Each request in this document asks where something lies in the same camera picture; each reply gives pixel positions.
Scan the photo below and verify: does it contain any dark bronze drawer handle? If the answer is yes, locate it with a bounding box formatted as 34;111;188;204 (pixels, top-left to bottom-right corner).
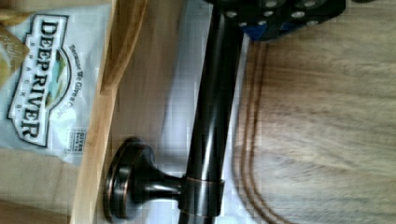
103;6;243;224

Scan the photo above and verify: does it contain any light wooden drawer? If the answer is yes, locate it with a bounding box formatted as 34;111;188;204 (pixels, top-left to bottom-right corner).
1;0;187;224

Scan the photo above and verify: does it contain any brown wooden cutting board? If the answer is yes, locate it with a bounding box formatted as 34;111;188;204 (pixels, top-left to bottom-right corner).
233;0;396;224

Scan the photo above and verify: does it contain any black gripper finger with pads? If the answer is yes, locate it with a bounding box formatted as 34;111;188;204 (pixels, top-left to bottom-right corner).
205;0;347;42

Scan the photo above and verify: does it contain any deep river chips bag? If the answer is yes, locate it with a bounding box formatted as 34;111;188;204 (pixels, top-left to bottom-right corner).
0;4;111;164

